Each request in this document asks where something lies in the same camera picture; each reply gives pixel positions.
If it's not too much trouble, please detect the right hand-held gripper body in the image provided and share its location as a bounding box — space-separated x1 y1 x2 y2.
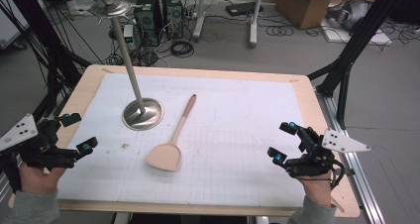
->
285 126 371 179

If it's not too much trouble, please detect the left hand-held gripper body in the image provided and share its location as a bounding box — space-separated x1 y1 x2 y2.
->
0 113 79 192

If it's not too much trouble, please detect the wooden spatula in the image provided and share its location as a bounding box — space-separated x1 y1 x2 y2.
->
145 93 198 172

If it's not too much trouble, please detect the person's right hand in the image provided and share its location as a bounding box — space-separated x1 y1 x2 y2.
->
296 173 334 208

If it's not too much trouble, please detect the person's left hand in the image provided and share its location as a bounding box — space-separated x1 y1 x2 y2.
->
18 164 67 196

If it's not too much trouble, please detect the white grid paper mat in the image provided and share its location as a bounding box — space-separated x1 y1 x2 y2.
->
57 72 307 208

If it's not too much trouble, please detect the white desk leg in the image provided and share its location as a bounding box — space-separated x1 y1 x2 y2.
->
192 0 213 42
249 0 265 50

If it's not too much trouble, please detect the small green-lit power box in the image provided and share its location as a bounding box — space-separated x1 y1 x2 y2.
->
122 24 135 44

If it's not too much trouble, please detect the white flat board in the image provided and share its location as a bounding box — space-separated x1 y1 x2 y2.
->
321 26 394 47

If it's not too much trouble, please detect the large open cardboard box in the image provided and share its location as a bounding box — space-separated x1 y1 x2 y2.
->
274 0 347 30

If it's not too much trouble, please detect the black computer tower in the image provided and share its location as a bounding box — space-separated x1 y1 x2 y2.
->
133 0 162 49
160 0 184 40

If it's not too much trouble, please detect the flat black device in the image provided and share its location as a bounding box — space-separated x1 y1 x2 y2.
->
225 1 264 17

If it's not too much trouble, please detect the grey bag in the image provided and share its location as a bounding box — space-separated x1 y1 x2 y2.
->
326 0 374 32

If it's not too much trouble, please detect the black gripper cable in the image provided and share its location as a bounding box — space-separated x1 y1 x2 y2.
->
329 158 347 189

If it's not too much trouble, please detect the aluminium rail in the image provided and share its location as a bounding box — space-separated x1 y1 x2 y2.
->
315 90 386 224

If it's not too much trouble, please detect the black metal frame stand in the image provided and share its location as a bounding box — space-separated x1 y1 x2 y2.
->
306 0 410 131
0 0 92 121

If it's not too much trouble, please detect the thin black cable coil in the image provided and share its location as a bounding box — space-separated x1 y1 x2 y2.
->
264 24 295 38

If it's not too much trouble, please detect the thick black cable coil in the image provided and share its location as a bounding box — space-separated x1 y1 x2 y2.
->
169 39 195 58

